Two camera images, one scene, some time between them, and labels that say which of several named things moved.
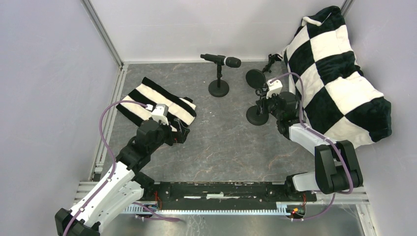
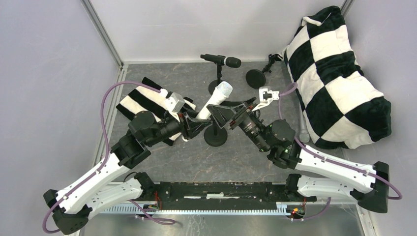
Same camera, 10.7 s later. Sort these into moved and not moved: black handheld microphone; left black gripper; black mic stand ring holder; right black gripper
Moved: black mic stand ring holder; left black gripper; right black gripper
Not moved: black handheld microphone
